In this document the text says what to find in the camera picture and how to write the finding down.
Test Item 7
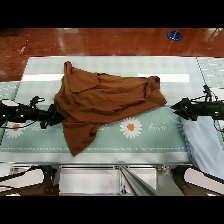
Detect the silver frame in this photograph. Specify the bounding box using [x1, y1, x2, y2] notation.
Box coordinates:
[0, 161, 224, 197]

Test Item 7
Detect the blue round disc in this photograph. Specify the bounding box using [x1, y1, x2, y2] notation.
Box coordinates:
[167, 30, 184, 42]

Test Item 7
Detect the brown T-shirt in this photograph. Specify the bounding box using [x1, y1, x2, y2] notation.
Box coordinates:
[53, 60, 168, 157]

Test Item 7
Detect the light blue garment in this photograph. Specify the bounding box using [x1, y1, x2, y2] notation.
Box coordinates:
[179, 115, 224, 183]

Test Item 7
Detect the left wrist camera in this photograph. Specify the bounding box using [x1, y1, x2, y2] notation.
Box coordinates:
[28, 95, 46, 108]

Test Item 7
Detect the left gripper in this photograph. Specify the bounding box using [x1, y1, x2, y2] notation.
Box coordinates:
[39, 103, 65, 130]

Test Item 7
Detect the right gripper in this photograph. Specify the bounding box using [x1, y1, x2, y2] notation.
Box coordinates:
[170, 97, 202, 122]

